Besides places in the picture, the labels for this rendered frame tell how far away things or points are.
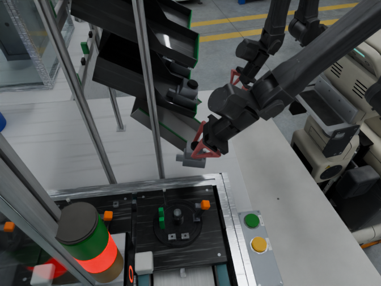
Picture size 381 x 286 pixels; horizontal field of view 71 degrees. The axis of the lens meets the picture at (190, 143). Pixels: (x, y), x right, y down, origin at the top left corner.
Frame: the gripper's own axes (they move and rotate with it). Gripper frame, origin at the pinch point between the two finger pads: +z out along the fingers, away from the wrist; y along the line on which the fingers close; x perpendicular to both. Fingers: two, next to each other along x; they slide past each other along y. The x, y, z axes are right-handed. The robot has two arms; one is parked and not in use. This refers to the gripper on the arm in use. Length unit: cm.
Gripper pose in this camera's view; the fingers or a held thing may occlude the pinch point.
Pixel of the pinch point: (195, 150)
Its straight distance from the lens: 72.8
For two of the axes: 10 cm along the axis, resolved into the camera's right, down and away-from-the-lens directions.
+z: -6.7, 5.0, 5.5
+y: -0.6, 7.0, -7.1
